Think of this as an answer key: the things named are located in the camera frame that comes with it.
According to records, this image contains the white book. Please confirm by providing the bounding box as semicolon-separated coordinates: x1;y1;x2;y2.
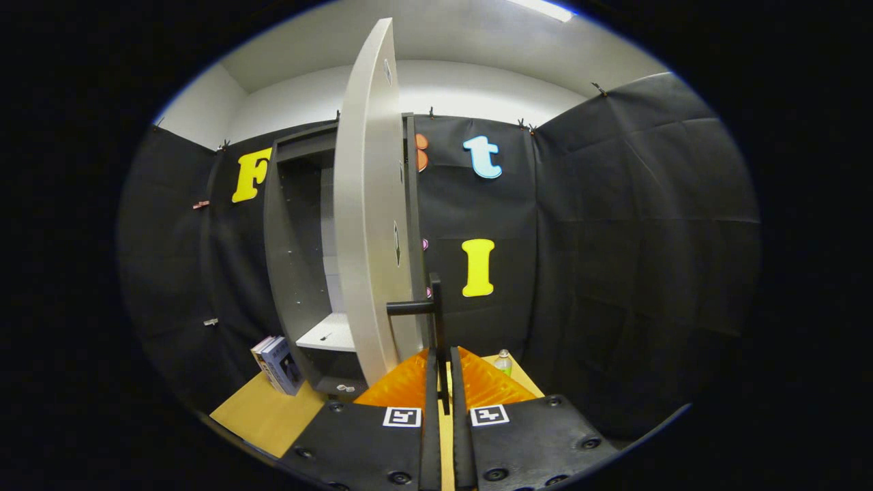
250;336;277;372

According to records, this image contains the ceiling light strip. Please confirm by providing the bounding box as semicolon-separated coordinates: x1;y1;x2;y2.
508;0;575;23

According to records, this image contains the dark grey shoe cabinet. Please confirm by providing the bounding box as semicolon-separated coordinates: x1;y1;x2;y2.
263;113;432;400

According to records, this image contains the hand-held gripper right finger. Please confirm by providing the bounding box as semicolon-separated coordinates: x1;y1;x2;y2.
449;346;621;491

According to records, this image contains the black backdrop cloth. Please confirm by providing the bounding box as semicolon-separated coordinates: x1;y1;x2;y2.
119;72;761;441

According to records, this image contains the blue book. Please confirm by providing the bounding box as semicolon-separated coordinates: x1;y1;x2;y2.
259;338;306;397

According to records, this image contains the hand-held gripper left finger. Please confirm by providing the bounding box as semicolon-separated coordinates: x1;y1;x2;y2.
276;346;444;491

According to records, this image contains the beige shoe cabinet door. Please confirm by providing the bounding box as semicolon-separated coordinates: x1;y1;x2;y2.
333;17;427;388

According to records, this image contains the black door handle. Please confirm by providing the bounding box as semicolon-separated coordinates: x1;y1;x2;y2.
387;273;451;415

